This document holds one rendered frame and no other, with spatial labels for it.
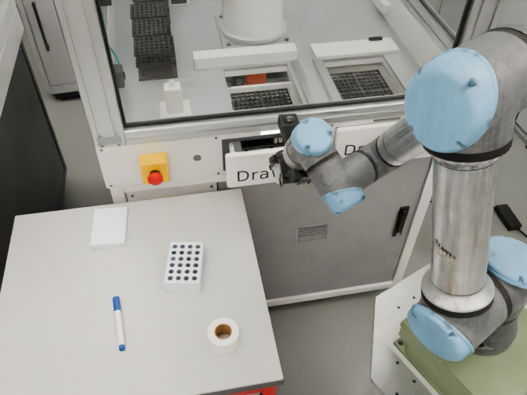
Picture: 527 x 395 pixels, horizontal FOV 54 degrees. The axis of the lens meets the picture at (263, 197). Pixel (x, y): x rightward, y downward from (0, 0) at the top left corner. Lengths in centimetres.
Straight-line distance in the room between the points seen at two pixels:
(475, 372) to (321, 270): 95
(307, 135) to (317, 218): 76
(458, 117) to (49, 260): 106
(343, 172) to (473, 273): 31
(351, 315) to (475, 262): 134
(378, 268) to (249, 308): 91
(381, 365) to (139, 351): 53
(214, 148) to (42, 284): 55
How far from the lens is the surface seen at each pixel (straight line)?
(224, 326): 118
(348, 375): 203
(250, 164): 136
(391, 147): 102
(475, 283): 88
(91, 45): 123
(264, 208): 162
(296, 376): 200
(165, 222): 142
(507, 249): 103
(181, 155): 141
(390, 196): 174
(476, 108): 66
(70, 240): 144
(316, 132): 99
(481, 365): 115
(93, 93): 129
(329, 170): 100
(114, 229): 141
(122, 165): 143
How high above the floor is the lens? 181
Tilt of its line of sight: 46 degrees down
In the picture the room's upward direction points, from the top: 1 degrees clockwise
